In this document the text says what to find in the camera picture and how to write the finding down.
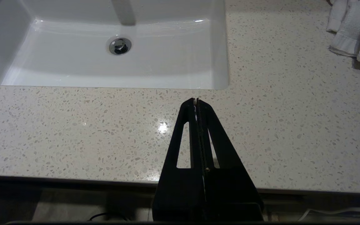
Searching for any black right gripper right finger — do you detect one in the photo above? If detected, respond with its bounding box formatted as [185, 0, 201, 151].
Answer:
[197, 99, 265, 222]

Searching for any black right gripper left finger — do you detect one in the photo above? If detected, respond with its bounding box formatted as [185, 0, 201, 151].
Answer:
[152, 98, 206, 222]

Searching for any chrome sink drain stopper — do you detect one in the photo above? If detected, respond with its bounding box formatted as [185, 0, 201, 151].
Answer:
[109, 37, 132, 56]

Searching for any white rectangular sink basin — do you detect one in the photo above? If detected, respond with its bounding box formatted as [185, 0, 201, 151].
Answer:
[0, 0, 230, 90]

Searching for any white crumpled towel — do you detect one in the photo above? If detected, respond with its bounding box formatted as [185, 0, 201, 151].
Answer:
[326, 0, 360, 72]

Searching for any thin black floor cable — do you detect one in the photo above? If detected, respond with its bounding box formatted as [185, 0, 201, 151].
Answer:
[89, 212, 128, 222]

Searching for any white cable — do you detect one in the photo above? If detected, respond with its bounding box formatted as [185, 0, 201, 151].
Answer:
[297, 205, 360, 221]

